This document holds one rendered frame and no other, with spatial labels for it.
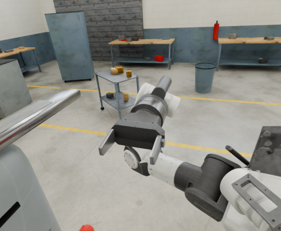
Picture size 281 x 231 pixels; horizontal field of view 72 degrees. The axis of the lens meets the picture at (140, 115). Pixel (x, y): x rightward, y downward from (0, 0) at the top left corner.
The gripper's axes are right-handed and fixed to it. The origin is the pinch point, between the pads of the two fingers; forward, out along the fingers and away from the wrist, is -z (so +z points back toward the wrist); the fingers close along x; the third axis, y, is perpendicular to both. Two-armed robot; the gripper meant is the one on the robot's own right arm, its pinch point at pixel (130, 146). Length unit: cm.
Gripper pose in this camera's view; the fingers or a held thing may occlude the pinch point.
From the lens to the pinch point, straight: 40.0
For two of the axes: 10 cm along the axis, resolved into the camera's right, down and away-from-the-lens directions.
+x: 9.5, 1.0, -2.9
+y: 0.6, 8.7, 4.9
